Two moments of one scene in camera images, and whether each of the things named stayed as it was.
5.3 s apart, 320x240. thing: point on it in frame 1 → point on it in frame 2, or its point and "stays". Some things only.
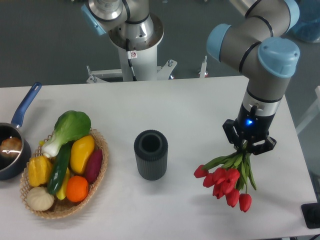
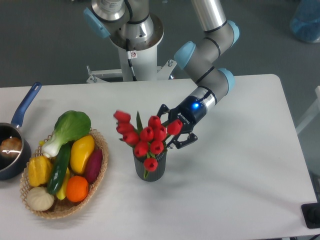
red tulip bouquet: x=228 y=176 → x=148 y=141
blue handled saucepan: x=12 y=168 stays
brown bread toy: x=11 y=147 stays
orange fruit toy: x=77 y=188 stays
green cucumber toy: x=59 y=167 stays
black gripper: x=253 y=127 → x=190 y=112
